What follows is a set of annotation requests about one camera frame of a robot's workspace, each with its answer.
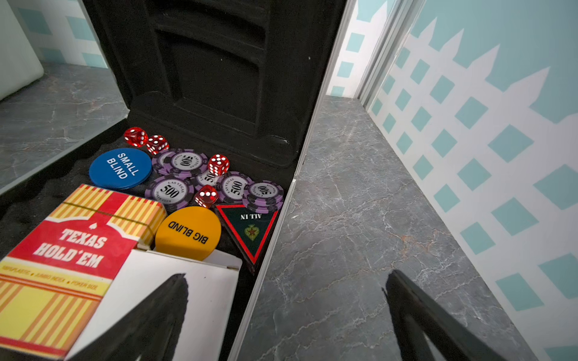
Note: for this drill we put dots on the white card box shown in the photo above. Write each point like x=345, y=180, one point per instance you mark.
x=211, y=290

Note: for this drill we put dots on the red die upper middle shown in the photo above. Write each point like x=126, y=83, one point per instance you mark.
x=219, y=165

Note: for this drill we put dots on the purple 500 chip front left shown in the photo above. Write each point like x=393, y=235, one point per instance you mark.
x=172, y=192

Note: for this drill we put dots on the blue small blind button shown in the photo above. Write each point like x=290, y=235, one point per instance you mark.
x=120, y=169

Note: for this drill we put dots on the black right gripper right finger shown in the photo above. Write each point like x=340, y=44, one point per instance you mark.
x=419, y=321

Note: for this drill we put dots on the red die far left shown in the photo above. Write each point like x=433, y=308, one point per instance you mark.
x=135, y=137

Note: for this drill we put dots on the purple 500 chip stack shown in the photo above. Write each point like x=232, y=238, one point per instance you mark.
x=181, y=163
x=263, y=197

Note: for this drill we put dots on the black triangular all-in marker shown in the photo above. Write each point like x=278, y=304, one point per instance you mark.
x=250, y=231

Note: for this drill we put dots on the purple 500 chip centre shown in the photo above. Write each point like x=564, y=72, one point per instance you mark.
x=231, y=186

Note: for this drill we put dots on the red Texas Hold'em card box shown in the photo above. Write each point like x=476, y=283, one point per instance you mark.
x=54, y=280

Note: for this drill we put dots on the red die lower middle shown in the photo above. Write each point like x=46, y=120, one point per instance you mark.
x=206, y=197

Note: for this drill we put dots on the yellow big blind button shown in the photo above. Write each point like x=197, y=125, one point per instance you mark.
x=192, y=232

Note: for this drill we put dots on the purple 500 chip stack right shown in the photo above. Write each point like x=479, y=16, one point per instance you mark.
x=263, y=197

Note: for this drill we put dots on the small silver poker case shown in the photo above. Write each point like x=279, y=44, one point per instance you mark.
x=241, y=78

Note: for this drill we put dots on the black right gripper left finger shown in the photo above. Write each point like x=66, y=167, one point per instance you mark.
x=150, y=331

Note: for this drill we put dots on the purple 500 chip stack top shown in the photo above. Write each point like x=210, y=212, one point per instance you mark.
x=181, y=163

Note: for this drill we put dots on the red die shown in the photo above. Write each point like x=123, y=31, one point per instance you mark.
x=156, y=144
x=206, y=197
x=219, y=165
x=135, y=137

